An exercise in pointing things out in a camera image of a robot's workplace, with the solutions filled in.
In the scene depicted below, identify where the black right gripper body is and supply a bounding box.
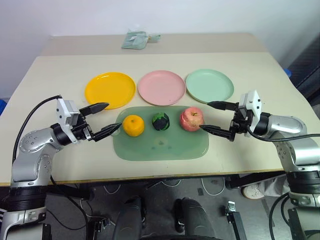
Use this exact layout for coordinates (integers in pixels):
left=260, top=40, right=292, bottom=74
left=229, top=106, right=251, bottom=143

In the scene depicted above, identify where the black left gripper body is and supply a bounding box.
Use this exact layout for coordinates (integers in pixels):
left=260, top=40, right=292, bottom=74
left=72, top=111, right=96, bottom=143

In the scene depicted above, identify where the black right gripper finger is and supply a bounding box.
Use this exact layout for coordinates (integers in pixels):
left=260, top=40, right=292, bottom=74
left=199, top=124, right=236, bottom=142
left=207, top=100, right=240, bottom=111

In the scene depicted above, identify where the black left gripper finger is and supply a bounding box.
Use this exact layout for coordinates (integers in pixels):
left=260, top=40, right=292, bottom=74
left=91, top=122, right=124, bottom=143
left=79, top=102, right=111, bottom=117

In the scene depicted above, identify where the light green plate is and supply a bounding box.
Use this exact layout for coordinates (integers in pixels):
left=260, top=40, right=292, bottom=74
left=184, top=68, right=235, bottom=105

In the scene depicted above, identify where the yellow plate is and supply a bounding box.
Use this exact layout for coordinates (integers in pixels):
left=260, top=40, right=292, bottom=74
left=84, top=71, right=137, bottom=111

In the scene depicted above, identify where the orange fruit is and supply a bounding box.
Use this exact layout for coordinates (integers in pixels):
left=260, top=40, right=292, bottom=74
left=122, top=114, right=146, bottom=138

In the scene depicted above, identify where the dark green avocado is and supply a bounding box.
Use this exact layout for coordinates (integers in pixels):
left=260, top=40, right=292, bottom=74
left=151, top=112, right=171, bottom=132

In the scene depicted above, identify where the pink plate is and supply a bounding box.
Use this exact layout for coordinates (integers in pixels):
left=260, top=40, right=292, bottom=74
left=137, top=69, right=187, bottom=107

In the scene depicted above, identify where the red apple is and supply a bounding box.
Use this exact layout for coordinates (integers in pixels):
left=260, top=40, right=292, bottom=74
left=179, top=106, right=205, bottom=132

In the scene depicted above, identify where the translucent green tray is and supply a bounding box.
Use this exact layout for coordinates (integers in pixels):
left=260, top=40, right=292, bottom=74
left=112, top=105, right=211, bottom=162

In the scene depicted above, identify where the white shoe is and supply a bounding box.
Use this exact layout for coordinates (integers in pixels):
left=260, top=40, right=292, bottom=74
left=240, top=183, right=266, bottom=200

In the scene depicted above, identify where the grey trouser leg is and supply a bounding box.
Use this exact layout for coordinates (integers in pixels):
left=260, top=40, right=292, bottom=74
left=259, top=174, right=291, bottom=198

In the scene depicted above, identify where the crumpled green cloth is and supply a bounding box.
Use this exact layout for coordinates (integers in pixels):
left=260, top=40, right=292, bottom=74
left=120, top=29, right=149, bottom=51

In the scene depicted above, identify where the blue bin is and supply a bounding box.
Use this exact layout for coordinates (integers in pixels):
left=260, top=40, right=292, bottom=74
left=0, top=95, right=9, bottom=118

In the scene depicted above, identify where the black case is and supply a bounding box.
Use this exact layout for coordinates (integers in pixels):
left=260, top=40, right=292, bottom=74
left=286, top=34, right=320, bottom=104

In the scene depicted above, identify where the black stand with caster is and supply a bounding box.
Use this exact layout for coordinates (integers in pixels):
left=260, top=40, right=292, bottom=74
left=223, top=199, right=245, bottom=240

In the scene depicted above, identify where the small green packet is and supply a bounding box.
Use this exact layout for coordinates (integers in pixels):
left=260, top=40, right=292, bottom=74
left=146, top=33, right=162, bottom=44

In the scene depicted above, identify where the dark rounded shape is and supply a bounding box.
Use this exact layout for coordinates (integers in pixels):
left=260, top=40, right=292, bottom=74
left=173, top=196, right=216, bottom=240

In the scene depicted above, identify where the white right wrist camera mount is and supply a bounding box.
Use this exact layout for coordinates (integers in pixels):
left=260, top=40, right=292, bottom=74
left=238, top=89, right=263, bottom=138

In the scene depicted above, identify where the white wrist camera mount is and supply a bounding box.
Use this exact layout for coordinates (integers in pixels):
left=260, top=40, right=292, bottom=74
left=55, top=98, right=81, bottom=145
left=238, top=89, right=263, bottom=138

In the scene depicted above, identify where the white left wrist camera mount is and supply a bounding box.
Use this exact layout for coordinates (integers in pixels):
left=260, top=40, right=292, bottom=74
left=55, top=98, right=81, bottom=145

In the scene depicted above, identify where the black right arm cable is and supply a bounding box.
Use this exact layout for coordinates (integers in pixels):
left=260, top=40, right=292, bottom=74
left=246, top=126, right=320, bottom=144

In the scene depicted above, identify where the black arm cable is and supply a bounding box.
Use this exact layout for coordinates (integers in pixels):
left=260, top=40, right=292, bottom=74
left=246, top=126, right=320, bottom=144
left=11, top=94, right=63, bottom=163

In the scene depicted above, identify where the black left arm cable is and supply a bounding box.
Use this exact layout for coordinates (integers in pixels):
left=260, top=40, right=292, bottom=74
left=11, top=94, right=63, bottom=163

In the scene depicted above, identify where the black table frame bar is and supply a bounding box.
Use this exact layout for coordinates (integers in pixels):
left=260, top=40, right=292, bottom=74
left=46, top=183, right=91, bottom=201
left=224, top=171, right=286, bottom=190

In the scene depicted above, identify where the white floor cable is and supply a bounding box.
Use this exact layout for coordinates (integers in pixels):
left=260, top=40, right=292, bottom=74
left=200, top=176, right=226, bottom=197
left=103, top=183, right=124, bottom=195

